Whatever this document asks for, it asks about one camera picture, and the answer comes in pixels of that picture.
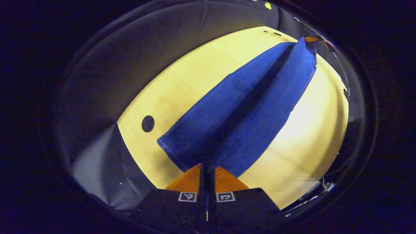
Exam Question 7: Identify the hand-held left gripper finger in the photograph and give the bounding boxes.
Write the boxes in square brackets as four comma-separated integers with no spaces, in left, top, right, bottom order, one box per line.
[207,166,283,233]
[130,163,208,233]

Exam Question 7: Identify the blue denim jeans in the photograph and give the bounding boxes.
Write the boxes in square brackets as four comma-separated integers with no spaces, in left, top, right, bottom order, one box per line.
[157,36,318,178]

